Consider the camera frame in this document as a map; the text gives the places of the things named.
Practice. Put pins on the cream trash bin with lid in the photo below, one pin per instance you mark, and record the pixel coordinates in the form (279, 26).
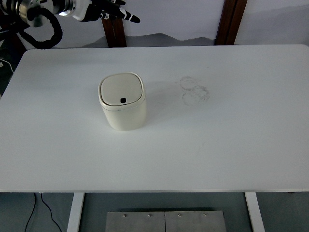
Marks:
(125, 116)

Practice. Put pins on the grey metal plate with screws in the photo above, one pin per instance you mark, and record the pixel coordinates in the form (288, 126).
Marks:
(144, 223)

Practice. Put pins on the white table leg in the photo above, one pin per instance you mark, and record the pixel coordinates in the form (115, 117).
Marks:
(255, 212)
(75, 212)

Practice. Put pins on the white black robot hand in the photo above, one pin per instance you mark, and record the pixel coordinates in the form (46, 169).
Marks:
(84, 10)

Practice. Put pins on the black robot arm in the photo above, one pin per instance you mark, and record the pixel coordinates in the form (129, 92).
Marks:
(56, 31)

